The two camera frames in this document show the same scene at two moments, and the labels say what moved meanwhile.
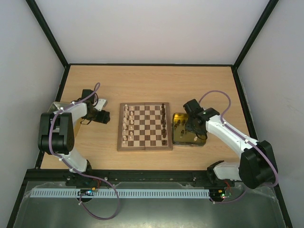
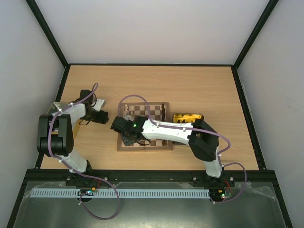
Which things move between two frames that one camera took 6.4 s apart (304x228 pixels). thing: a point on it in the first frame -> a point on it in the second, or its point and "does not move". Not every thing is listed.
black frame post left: x=51 y=39 does not move
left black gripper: x=103 y=118 does not move
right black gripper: x=194 y=126 -> x=128 y=138
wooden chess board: x=144 y=126 does not move
